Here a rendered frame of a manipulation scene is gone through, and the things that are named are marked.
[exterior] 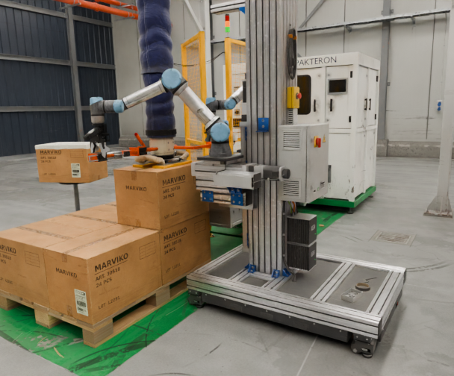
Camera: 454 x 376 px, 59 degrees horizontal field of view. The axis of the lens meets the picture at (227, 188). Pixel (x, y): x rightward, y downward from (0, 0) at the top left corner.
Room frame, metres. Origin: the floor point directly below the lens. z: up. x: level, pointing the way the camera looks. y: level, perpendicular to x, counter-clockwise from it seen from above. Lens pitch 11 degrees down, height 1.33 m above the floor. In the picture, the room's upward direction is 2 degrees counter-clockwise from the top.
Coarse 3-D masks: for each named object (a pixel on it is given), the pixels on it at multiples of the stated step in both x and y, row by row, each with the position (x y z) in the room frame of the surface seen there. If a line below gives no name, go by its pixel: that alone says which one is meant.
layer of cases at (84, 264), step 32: (32, 224) 2.87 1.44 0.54; (64, 224) 2.85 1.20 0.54; (96, 224) 2.82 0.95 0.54; (192, 224) 2.92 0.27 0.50; (0, 256) 2.59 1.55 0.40; (32, 256) 2.39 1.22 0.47; (64, 256) 2.21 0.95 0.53; (96, 256) 2.17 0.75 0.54; (128, 256) 2.37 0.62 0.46; (160, 256) 2.61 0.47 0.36; (192, 256) 2.91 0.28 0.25; (0, 288) 2.62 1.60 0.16; (32, 288) 2.41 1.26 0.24; (64, 288) 2.23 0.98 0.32; (96, 288) 2.15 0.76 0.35; (128, 288) 2.35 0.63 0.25; (96, 320) 2.13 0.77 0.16
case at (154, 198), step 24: (120, 168) 2.86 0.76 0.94; (144, 168) 2.82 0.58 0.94; (168, 168) 2.79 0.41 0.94; (120, 192) 2.79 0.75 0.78; (144, 192) 2.67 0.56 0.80; (168, 192) 2.70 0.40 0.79; (192, 192) 2.94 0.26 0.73; (120, 216) 2.80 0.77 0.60; (144, 216) 2.68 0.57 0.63; (168, 216) 2.69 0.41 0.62; (192, 216) 2.92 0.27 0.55
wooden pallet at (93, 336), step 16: (160, 288) 2.59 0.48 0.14; (176, 288) 2.84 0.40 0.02; (0, 304) 2.64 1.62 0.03; (16, 304) 2.64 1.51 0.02; (32, 304) 2.43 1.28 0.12; (144, 304) 2.59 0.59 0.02; (160, 304) 2.58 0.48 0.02; (48, 320) 2.34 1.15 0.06; (64, 320) 2.24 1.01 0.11; (80, 320) 2.17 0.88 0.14; (112, 320) 2.22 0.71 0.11; (128, 320) 2.38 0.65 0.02; (96, 336) 2.12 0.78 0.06; (112, 336) 2.22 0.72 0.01
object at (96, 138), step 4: (92, 124) 2.45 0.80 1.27; (96, 124) 2.44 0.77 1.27; (100, 124) 2.45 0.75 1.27; (104, 124) 2.48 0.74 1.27; (100, 128) 2.47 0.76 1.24; (104, 128) 2.49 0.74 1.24; (100, 132) 2.47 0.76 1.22; (104, 132) 2.49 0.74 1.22; (96, 136) 2.44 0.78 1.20; (100, 136) 2.43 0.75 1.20; (104, 136) 2.48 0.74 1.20; (92, 140) 2.46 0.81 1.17; (96, 140) 2.44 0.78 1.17; (104, 140) 2.47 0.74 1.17; (108, 140) 2.49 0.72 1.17
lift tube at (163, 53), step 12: (144, 0) 2.87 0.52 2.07; (156, 0) 2.87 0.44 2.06; (168, 0) 2.93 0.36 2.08; (144, 12) 2.87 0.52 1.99; (156, 12) 2.86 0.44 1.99; (168, 12) 2.94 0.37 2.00; (144, 24) 2.87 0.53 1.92; (156, 24) 2.87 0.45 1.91; (168, 24) 2.92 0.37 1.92; (144, 36) 2.88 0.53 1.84; (156, 36) 2.86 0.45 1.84; (168, 36) 2.92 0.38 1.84; (156, 48) 2.86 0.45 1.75; (168, 48) 2.92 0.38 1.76; (144, 60) 2.88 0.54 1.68; (156, 60) 2.86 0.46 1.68; (168, 60) 2.90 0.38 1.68; (144, 72) 2.88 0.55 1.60
